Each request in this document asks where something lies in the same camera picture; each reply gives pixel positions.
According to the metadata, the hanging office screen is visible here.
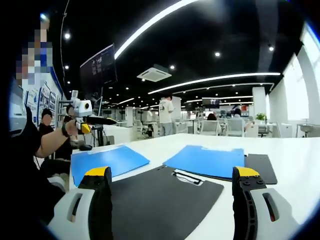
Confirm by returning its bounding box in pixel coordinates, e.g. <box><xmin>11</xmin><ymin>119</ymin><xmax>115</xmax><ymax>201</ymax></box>
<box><xmin>201</xmin><ymin>98</ymin><xmax>220</xmax><ymax>109</ymax></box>

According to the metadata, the long curved ceiling light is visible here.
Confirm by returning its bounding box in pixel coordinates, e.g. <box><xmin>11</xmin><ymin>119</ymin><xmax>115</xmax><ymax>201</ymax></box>
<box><xmin>114</xmin><ymin>0</ymin><xmax>201</xmax><ymax>60</ymax></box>
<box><xmin>147</xmin><ymin>72</ymin><xmax>281</xmax><ymax>95</ymax></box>

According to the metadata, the blue framed wall poster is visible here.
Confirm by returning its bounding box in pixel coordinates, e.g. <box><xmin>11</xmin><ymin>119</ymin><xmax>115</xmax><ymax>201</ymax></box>
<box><xmin>23</xmin><ymin>64</ymin><xmax>63</xmax><ymax>121</ymax></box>

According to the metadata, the black wristband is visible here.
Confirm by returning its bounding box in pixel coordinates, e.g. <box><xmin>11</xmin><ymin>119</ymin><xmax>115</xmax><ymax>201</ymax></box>
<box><xmin>61</xmin><ymin>122</ymin><xmax>71</xmax><ymax>138</ymax></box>

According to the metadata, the large window with blinds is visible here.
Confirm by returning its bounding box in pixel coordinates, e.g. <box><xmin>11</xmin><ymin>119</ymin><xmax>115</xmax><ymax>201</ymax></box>
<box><xmin>299</xmin><ymin>21</ymin><xmax>320</xmax><ymax>140</ymax></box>

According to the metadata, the blue folder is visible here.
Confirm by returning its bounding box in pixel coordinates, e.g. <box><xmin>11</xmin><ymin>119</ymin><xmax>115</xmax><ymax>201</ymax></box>
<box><xmin>70</xmin><ymin>144</ymin><xmax>151</xmax><ymax>188</ymax></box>
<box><xmin>162</xmin><ymin>144</ymin><xmax>245</xmax><ymax>181</ymax></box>

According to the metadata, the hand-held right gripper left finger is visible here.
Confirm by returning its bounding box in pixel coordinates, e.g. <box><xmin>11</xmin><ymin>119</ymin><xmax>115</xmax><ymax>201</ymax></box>
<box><xmin>47</xmin><ymin>166</ymin><xmax>114</xmax><ymax>240</ymax></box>

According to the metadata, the black folder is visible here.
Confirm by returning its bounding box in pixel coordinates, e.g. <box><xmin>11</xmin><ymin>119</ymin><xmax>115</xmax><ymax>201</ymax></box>
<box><xmin>244</xmin><ymin>153</ymin><xmax>279</xmax><ymax>185</ymax></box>
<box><xmin>109</xmin><ymin>165</ymin><xmax>225</xmax><ymax>240</ymax></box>

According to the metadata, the person's left hand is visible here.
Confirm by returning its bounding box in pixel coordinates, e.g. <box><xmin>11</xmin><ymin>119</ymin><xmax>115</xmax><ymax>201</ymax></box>
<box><xmin>67</xmin><ymin>118</ymin><xmax>80</xmax><ymax>138</ymax></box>

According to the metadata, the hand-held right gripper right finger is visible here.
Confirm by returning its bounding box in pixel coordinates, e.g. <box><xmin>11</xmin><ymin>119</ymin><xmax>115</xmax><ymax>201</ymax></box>
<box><xmin>231</xmin><ymin>166</ymin><xmax>302</xmax><ymax>240</ymax></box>

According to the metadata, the white grey device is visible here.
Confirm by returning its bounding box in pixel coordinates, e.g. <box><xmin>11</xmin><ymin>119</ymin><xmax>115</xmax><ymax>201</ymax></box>
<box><xmin>8</xmin><ymin>84</ymin><xmax>28</xmax><ymax>138</ymax></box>

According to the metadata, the metal shelf rack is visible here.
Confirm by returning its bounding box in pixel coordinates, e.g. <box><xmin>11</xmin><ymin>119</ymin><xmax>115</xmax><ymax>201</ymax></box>
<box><xmin>58</xmin><ymin>99</ymin><xmax>76</xmax><ymax>118</ymax></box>

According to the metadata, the white table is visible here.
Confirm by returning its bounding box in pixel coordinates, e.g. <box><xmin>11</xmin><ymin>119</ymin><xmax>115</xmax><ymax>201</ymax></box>
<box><xmin>68</xmin><ymin>133</ymin><xmax>320</xmax><ymax>240</ymax></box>

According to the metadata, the ceiling air conditioner unit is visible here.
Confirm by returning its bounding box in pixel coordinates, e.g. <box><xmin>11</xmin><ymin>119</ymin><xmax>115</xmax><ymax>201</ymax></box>
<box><xmin>136</xmin><ymin>64</ymin><xmax>173</xmax><ymax>83</ymax></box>

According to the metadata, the white office chair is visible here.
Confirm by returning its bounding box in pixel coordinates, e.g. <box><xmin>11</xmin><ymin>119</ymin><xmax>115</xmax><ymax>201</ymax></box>
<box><xmin>226</xmin><ymin>117</ymin><xmax>247</xmax><ymax>138</ymax></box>
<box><xmin>201</xmin><ymin>119</ymin><xmax>222</xmax><ymax>136</ymax></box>

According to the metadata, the large dark display screen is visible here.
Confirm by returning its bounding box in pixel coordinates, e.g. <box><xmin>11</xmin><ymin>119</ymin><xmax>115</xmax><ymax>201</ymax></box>
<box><xmin>79</xmin><ymin>43</ymin><xmax>118</xmax><ymax>97</ymax></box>

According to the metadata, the person's dark clothing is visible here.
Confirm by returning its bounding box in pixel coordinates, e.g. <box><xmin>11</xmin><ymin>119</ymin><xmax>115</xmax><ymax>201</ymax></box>
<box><xmin>4</xmin><ymin>104</ymin><xmax>73</xmax><ymax>226</ymax></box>

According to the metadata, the narrow window with blinds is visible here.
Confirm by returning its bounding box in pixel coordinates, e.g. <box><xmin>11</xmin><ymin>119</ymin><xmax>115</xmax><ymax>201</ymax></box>
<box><xmin>283</xmin><ymin>53</ymin><xmax>310</xmax><ymax>121</ymax></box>

